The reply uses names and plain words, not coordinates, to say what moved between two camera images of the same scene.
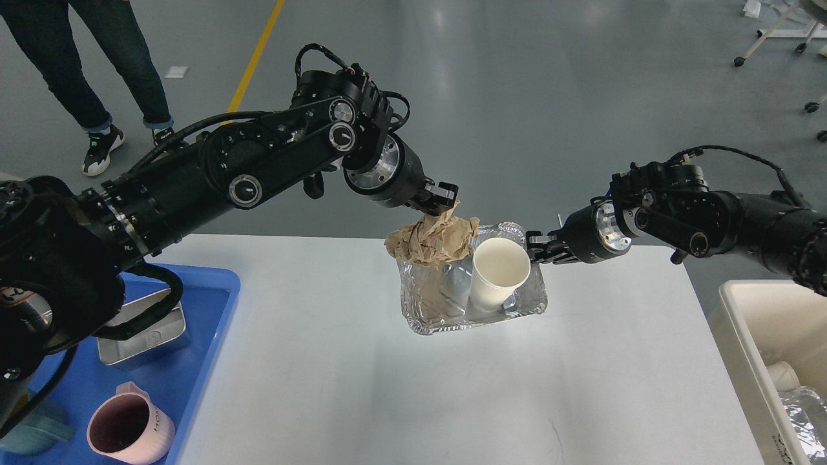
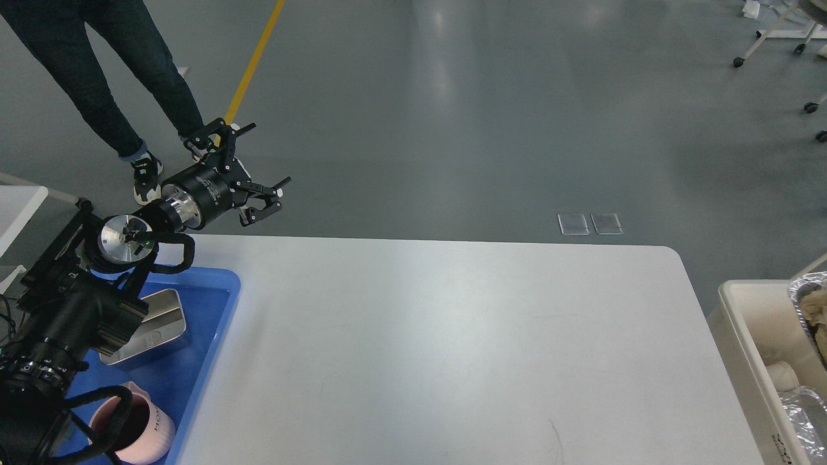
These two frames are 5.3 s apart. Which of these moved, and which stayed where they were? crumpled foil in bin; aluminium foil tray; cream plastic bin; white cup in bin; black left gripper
Moved: aluminium foil tray; black left gripper
Stayed: white cup in bin; crumpled foil in bin; cream plastic bin
